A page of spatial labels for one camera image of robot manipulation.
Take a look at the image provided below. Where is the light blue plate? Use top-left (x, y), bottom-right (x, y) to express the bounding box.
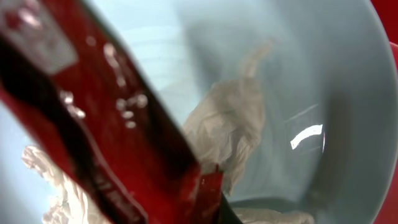
top-left (1, 0), bottom-right (397, 223)

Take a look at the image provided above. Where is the red plastic tray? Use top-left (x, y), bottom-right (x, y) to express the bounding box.
top-left (369, 0), bottom-right (398, 224)

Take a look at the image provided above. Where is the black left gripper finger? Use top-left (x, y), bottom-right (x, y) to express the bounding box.
top-left (218, 194), bottom-right (243, 224)

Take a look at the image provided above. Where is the white crumpled napkin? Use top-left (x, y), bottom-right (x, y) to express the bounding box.
top-left (21, 40), bottom-right (315, 224)

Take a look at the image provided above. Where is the red sauce packet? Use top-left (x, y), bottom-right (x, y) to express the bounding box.
top-left (1, 0), bottom-right (222, 224)

